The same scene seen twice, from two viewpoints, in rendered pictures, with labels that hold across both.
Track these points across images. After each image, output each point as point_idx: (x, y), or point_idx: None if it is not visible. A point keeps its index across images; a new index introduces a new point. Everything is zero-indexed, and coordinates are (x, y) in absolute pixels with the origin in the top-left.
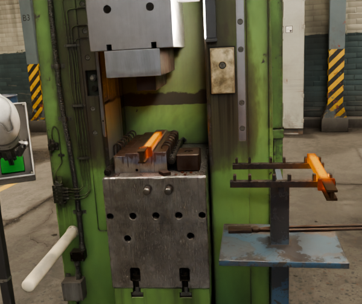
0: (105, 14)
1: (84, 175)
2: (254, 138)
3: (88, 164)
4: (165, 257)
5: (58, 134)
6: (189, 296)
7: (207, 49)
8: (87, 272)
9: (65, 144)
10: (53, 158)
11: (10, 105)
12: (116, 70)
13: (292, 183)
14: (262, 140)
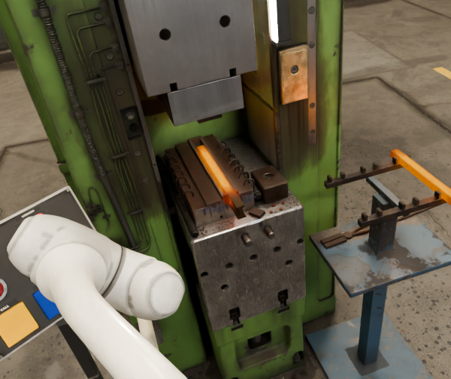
0: (162, 42)
1: (140, 228)
2: (323, 138)
3: (143, 216)
4: (264, 289)
5: (98, 194)
6: (286, 309)
7: (275, 51)
8: None
9: (110, 203)
10: (96, 222)
11: (180, 277)
12: (187, 114)
13: (420, 206)
14: (331, 139)
